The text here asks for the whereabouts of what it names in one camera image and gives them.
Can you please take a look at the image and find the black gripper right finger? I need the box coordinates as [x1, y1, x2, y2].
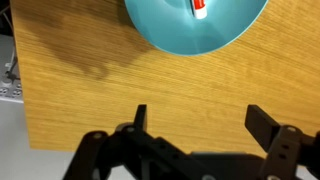
[245, 105, 320, 180]

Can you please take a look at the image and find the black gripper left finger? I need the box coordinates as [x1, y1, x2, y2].
[63, 105, 188, 180]

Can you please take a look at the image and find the red and white marker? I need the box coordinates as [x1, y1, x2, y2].
[190, 0, 207, 19]

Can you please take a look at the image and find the teal bowl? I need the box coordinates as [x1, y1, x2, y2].
[124, 0, 268, 56]

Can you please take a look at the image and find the white power strip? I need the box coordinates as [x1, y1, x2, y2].
[0, 80, 23, 103]

